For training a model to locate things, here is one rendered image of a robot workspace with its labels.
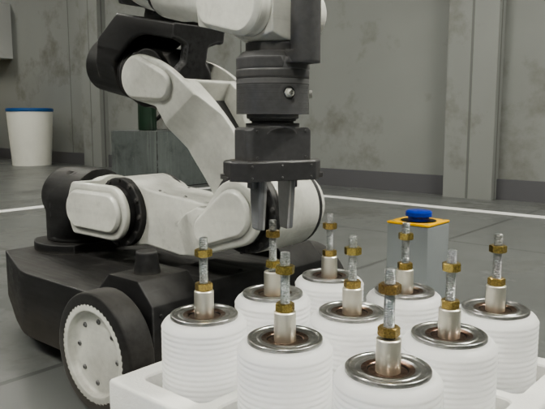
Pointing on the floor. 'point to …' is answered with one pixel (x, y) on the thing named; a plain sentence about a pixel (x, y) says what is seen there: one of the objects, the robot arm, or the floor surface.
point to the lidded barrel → (30, 135)
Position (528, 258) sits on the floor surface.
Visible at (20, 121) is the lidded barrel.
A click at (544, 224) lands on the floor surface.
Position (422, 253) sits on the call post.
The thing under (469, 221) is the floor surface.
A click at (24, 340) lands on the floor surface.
